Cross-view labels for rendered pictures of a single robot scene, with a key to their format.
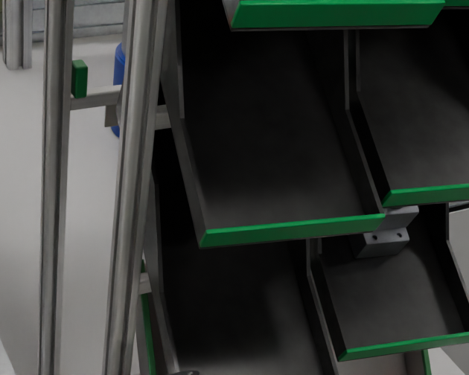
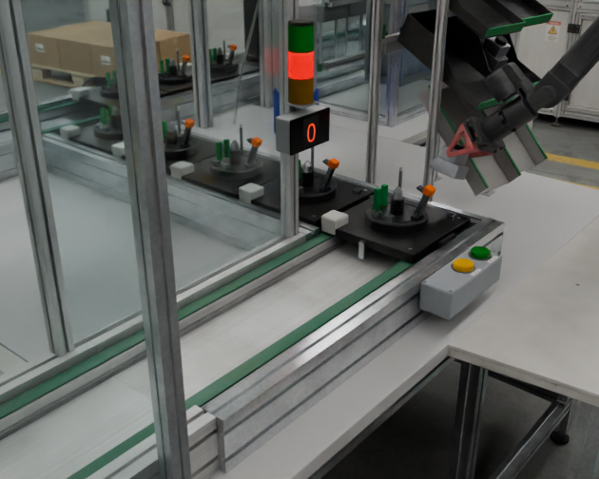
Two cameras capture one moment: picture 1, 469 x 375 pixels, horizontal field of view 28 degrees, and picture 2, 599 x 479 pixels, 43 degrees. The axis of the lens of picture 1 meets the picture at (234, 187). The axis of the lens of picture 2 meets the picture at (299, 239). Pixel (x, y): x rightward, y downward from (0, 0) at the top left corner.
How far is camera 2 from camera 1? 1.29 m
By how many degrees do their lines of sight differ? 17
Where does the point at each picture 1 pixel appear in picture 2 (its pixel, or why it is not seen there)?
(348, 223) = (517, 25)
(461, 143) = (524, 11)
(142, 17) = not seen: outside the picture
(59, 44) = (378, 16)
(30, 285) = not seen: hidden behind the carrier
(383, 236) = (501, 58)
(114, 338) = (435, 107)
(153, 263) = (447, 72)
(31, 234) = not seen: hidden behind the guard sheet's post
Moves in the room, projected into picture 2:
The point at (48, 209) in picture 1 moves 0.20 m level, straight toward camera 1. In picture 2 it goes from (376, 89) to (428, 109)
